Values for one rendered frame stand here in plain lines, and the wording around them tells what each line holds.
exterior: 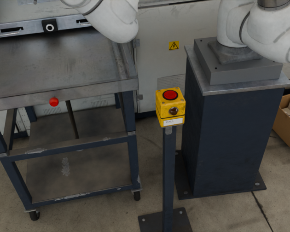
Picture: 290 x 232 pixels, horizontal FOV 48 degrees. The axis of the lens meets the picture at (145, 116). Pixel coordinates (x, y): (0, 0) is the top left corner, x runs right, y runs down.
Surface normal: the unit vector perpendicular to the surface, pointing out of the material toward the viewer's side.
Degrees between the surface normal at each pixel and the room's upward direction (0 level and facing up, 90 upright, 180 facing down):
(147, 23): 90
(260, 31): 102
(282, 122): 76
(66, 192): 0
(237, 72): 90
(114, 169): 0
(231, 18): 80
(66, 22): 90
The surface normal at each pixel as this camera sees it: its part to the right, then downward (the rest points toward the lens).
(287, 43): -0.35, 0.37
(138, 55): 0.20, 0.66
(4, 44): -0.04, -0.73
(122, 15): 0.48, 0.40
